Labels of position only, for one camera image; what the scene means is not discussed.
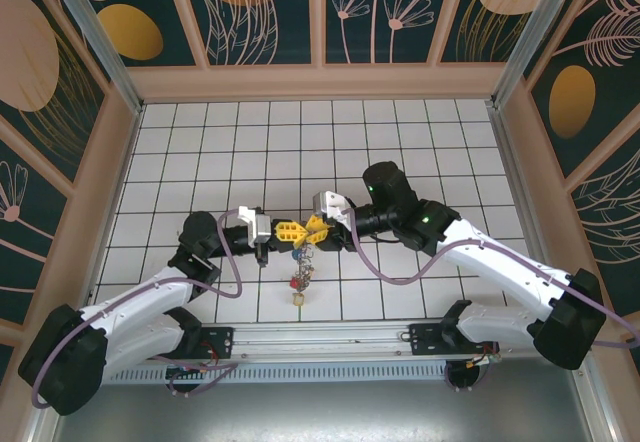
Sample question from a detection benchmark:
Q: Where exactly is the aluminium frame rail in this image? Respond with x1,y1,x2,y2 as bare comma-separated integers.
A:
24,406,66,442
569,361,619,442

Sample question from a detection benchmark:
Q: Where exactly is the red power wire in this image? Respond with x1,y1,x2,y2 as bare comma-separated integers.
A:
199,341,225,378
467,344,501,366

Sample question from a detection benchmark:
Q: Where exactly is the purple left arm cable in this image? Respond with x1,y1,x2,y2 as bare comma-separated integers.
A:
30,209,264,411

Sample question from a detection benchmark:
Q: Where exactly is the grey metal sheet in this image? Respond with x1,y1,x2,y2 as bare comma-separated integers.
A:
49,356,596,442

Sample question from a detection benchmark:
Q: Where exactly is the aluminium side rail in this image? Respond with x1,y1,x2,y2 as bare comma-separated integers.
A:
487,104,561,319

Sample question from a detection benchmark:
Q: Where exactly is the grey keyring holder with rings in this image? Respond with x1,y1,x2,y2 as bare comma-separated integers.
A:
287,242,316,293

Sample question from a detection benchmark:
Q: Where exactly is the small black base plate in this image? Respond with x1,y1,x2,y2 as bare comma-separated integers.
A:
197,325,236,357

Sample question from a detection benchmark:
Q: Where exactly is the aluminium corner post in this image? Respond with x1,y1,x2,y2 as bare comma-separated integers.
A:
491,0,571,108
39,0,146,116

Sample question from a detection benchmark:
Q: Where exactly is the wide black base plate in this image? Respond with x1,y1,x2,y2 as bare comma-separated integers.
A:
408,321,501,359

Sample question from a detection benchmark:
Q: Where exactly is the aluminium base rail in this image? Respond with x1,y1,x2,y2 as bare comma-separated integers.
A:
198,317,594,362

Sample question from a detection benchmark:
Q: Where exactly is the grey slotted cable duct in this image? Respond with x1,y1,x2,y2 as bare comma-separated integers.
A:
107,361,451,384

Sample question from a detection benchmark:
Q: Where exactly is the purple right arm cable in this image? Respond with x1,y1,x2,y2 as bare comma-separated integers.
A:
342,206,640,393

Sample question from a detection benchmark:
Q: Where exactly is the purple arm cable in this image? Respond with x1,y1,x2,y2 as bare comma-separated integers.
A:
30,209,264,411
342,206,640,393

